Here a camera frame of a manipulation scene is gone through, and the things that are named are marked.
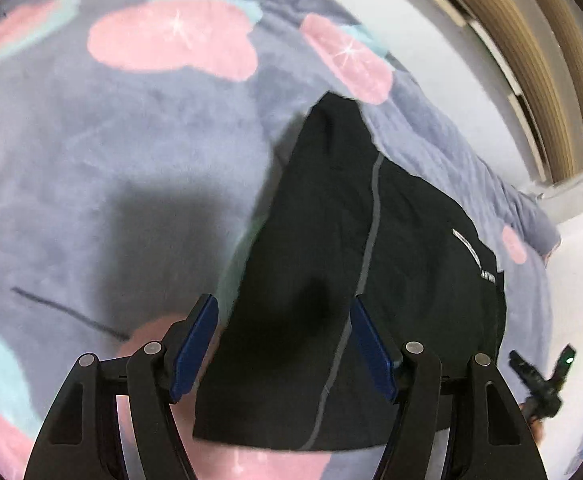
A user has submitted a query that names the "black garment with grey stripes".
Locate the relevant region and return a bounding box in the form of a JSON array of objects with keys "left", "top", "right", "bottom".
[{"left": 194, "top": 93, "right": 506, "bottom": 451}]

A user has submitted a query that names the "person's left hand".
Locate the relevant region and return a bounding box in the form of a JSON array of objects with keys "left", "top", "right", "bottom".
[{"left": 519, "top": 403, "right": 544, "bottom": 445}]

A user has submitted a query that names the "grey blanket with pink hearts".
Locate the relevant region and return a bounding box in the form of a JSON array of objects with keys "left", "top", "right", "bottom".
[{"left": 0, "top": 0, "right": 559, "bottom": 479}]

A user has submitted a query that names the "wooden headboard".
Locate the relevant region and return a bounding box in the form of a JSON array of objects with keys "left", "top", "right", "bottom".
[{"left": 430, "top": 0, "right": 583, "bottom": 183}]

